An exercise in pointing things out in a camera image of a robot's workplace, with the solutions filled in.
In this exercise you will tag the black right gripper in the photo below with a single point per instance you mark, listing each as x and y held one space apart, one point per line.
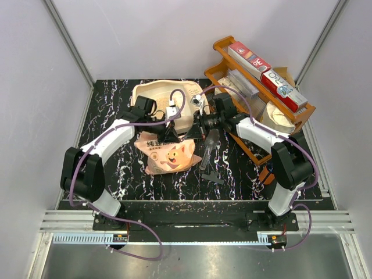
194 132

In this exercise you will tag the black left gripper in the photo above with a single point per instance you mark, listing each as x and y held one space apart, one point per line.
171 135

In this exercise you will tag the clear plastic scoop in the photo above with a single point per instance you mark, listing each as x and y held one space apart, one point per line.
211 142

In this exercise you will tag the pink cat litter bag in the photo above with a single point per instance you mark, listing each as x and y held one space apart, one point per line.
166 158

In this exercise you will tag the black plastic clip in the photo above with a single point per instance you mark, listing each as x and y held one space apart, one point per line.
213 177

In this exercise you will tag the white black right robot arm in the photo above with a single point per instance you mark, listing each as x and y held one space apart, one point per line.
291 161

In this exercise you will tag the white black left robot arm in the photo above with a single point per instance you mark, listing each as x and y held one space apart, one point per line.
82 171

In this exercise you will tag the tan cat litter pellets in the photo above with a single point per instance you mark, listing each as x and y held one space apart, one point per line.
162 103

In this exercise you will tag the beige plastic litter box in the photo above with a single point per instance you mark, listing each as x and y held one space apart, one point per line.
163 88

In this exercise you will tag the red white toothpaste box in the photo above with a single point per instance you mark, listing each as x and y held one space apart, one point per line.
246 58

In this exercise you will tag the red white long box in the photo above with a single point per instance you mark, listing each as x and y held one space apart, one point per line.
285 92

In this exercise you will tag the orange wooden rack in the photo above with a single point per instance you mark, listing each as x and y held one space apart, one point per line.
268 94

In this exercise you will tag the clear plastic packet stack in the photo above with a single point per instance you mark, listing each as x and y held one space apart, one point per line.
248 90

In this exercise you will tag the beige cloth bag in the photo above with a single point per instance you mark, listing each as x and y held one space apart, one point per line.
276 119

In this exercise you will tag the orange blue bottle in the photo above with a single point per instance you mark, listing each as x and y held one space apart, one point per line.
267 176

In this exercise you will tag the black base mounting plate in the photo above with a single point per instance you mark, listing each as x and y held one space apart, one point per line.
208 221

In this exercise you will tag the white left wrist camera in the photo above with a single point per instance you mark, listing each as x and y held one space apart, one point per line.
172 111

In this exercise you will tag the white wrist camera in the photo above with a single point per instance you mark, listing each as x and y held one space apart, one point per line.
172 111
198 101

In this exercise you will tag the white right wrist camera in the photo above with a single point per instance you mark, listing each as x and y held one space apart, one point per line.
198 101

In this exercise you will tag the white cable duct rail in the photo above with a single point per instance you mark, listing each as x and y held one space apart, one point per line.
110 238

